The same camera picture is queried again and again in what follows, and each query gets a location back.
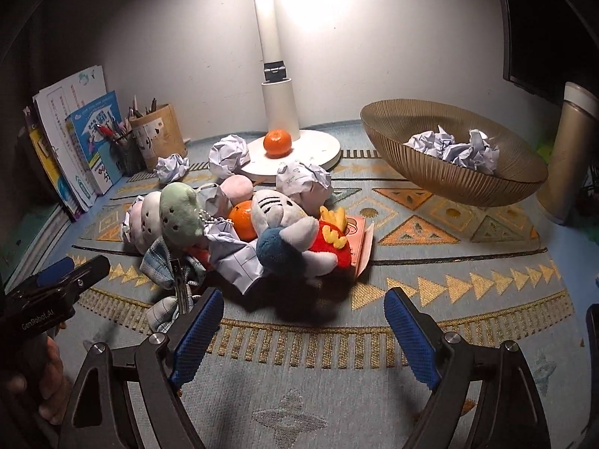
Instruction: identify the gold thermos bottle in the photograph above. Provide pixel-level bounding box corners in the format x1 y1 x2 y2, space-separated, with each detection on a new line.
536 81 599 225

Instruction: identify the pink box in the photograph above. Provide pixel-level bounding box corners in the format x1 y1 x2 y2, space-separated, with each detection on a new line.
344 214 375 281

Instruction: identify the black mesh pen holder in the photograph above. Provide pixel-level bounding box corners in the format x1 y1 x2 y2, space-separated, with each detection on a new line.
110 133 147 177

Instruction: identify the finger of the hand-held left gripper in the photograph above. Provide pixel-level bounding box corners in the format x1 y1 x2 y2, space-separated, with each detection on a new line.
55 255 111 296
34 256 76 288

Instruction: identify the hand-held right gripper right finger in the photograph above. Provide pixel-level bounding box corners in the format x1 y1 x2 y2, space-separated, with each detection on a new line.
384 287 553 449

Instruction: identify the red fries plush toy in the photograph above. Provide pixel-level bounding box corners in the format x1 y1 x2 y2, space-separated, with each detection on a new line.
309 206 356 269

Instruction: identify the teal book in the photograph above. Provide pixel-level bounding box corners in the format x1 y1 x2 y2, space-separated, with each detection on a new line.
0 201 71 286

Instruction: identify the bunch of pencils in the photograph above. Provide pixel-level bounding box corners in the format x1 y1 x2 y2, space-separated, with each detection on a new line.
130 95 160 117

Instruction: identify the stack of books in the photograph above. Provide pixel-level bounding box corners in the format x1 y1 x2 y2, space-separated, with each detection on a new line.
32 64 107 211

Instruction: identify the crumpled white paper ball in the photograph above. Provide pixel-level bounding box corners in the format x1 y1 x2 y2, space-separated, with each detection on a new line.
403 125 457 156
442 129 501 175
276 160 333 209
208 135 251 178
154 153 190 184
195 183 232 218

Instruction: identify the white desk lamp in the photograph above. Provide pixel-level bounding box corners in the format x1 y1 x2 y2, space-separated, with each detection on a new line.
242 0 341 179

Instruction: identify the orange fruit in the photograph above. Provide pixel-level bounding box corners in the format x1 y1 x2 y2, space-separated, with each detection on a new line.
263 129 294 159

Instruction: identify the grey shark plush toy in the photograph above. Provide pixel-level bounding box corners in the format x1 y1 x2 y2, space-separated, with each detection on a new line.
250 188 342 286

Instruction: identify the pink white green plush toy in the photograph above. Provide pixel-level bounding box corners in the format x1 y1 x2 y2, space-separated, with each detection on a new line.
121 181 209 256

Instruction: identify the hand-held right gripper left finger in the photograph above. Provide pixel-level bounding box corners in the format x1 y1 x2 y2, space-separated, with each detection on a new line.
58 287 225 449

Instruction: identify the gridded paper sheet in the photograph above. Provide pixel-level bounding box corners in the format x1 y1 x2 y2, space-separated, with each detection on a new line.
206 222 267 295

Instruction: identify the black monitor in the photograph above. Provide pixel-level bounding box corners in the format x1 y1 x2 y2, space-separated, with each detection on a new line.
493 0 599 106

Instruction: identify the brown ribbed glass bowl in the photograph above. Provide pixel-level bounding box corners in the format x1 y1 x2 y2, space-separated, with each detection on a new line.
359 100 549 207

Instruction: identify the bunch of pens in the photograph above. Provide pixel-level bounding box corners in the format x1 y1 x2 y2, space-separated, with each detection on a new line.
94 119 136 145

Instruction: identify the person's left hand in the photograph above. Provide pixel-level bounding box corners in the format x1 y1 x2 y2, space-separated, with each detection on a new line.
0 336 72 425

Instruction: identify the orange wrapper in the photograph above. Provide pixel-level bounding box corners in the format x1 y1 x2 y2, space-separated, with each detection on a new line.
228 199 258 241

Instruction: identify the patterned blue table mat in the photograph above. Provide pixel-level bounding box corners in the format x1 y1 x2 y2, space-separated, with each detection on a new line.
70 119 590 449

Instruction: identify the blue book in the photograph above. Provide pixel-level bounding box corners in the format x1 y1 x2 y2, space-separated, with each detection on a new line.
64 90 125 196

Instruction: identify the yellow book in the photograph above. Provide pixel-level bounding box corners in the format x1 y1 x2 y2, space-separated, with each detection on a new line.
22 107 80 222

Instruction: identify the blue plaid cloth bow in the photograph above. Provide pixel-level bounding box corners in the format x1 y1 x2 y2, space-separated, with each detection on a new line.
139 236 207 335

